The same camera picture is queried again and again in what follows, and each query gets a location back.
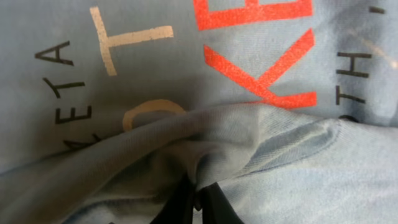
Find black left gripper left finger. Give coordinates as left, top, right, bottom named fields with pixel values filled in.
left=150, top=175, right=195, bottom=224

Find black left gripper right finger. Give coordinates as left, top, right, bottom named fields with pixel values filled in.
left=200, top=183, right=243, bottom=224

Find light blue printed t-shirt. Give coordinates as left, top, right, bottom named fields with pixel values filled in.
left=1, top=1, right=397, bottom=223

